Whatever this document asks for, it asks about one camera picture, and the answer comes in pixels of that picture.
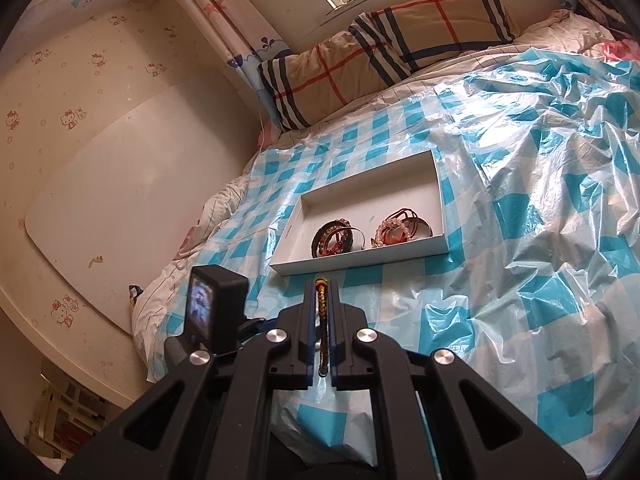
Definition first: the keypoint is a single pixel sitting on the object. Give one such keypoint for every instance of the printed curtain with whale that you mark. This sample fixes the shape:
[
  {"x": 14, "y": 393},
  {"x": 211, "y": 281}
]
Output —
[{"x": 225, "y": 15}]

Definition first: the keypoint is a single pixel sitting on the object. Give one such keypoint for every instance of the white shallow cardboard box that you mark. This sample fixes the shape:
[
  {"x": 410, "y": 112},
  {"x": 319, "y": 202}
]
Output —
[{"x": 370, "y": 195}]

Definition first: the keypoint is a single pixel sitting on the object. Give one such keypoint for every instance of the plaid pillow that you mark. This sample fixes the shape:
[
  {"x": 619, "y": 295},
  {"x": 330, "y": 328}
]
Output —
[
  {"x": 325, "y": 80},
  {"x": 440, "y": 20}
]

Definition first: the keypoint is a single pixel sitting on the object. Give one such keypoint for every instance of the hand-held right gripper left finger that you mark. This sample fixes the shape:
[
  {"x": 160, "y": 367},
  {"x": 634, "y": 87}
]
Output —
[{"x": 311, "y": 320}]

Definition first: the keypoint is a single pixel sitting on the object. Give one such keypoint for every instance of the large white board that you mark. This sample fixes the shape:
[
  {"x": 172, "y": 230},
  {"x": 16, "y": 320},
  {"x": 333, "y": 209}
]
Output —
[{"x": 130, "y": 195}]

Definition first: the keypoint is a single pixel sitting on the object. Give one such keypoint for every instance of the white shelf rack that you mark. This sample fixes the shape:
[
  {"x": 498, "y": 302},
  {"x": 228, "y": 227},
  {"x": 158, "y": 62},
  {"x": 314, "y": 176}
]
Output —
[{"x": 70, "y": 410}]

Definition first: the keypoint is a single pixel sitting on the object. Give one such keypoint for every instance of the blue checked plastic sheet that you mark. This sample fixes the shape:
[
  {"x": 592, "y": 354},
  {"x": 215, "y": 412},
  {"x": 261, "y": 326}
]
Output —
[{"x": 525, "y": 185}]

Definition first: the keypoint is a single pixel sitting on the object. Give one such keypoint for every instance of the pink plastic bag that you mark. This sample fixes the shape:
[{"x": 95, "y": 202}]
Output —
[{"x": 620, "y": 51}]

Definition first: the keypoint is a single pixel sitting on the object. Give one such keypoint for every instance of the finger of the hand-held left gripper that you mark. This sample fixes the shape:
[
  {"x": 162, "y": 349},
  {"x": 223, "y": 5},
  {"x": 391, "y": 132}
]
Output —
[{"x": 252, "y": 329}]

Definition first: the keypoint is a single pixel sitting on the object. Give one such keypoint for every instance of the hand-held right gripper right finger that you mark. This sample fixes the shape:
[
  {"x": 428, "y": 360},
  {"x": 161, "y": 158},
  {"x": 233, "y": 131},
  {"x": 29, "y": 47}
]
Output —
[{"x": 334, "y": 320}]

